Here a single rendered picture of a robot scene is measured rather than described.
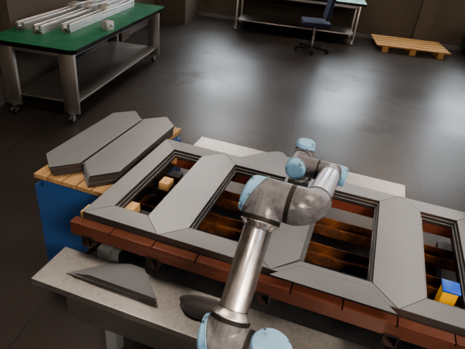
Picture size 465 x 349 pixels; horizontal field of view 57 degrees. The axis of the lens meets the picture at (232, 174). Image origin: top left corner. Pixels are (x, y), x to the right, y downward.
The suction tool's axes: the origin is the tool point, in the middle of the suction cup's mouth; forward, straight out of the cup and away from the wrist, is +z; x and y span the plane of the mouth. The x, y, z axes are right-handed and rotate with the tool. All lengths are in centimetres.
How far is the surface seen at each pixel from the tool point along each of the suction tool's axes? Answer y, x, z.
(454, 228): -70, -20, 4
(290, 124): 34, -292, 87
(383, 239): -37.9, 3.3, 2.8
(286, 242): -1.0, 22.1, 1.5
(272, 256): 2.3, 30.6, 2.5
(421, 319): -50, 40, 5
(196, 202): 40.4, 8.8, 2.9
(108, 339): 73, 32, 79
